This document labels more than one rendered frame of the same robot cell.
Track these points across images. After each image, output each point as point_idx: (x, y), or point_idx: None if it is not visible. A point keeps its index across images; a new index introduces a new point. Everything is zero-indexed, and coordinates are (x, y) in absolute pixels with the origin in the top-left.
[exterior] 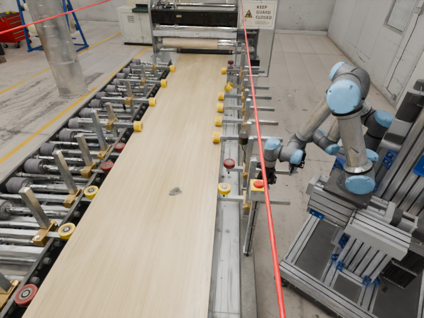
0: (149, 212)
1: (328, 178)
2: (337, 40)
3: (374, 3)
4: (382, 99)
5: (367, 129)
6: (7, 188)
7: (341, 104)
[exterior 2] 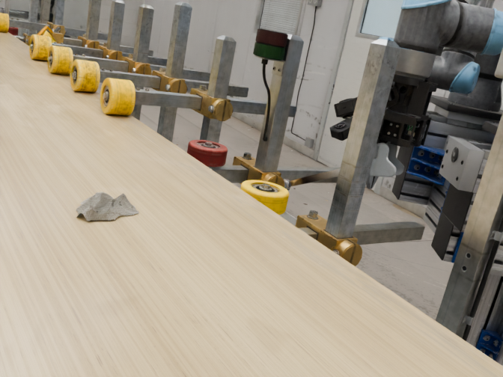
0: (45, 284)
1: (486, 143)
2: None
3: (227, 0)
4: (290, 149)
5: (301, 190)
6: None
7: None
